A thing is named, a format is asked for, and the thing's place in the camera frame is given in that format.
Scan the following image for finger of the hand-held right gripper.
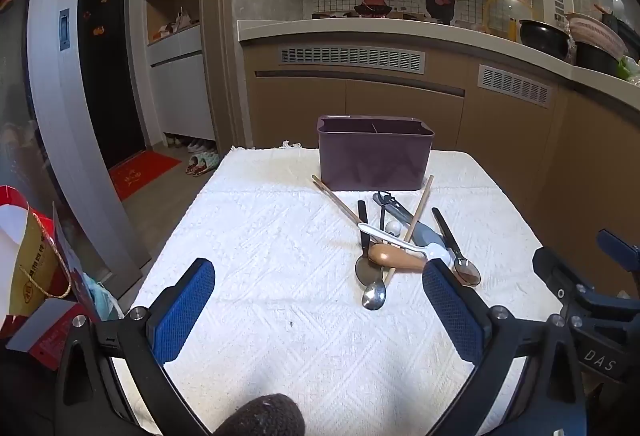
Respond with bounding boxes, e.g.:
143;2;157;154
531;246;598;309
596;228;640;273

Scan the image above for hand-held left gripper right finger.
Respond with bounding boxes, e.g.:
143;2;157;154
421;258;588;436

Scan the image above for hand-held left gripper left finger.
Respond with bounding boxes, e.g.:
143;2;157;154
54;257;217;436

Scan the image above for black-handled metal spoon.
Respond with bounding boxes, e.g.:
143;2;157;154
354;200;385;286
431;207;482;287

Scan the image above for thin-handled metal spoon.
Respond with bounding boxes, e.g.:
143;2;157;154
361;203;388;312

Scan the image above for grey spatula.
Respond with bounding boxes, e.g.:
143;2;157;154
397;211;446;248

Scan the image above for metal utensil with white ball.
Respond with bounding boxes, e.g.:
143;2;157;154
374;190;404;238

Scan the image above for purple plastic utensil holder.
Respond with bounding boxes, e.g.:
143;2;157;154
316;114;436;192

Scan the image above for person's left hand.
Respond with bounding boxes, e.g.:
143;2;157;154
215;393;306;436

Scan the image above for teal face mask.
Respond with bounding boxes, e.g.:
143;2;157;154
82;272;125;323

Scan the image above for white textured tablecloth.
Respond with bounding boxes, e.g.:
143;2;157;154
107;143;563;436

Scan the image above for red printed box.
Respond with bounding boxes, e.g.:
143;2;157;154
7;301;98;372

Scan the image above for red doormat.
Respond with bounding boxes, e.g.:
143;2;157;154
107;152;183;203

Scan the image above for patterned slippers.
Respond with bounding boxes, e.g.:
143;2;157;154
185;152;221;177

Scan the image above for red and gold gift bag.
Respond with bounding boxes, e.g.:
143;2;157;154
0;186;76;332

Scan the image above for row of white shoes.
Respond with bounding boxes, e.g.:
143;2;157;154
165;133;218;154

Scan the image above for short white vent grille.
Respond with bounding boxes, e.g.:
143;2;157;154
477;64;556;109

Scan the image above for brown kitchen counter cabinet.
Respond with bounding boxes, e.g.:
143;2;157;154
237;18;640;297

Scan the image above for white shoe cabinet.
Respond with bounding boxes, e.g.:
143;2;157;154
145;0;218;152

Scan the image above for black cooking pot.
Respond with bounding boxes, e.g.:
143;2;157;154
519;18;571;62

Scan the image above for black door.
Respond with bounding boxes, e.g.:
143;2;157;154
77;0;148;177

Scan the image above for yellow-rimmed clear lid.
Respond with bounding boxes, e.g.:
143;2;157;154
482;0;533;39

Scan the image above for long white vent grille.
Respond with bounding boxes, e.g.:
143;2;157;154
277;45;427;72

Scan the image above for door lock panel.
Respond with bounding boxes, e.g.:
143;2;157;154
58;8;71;52

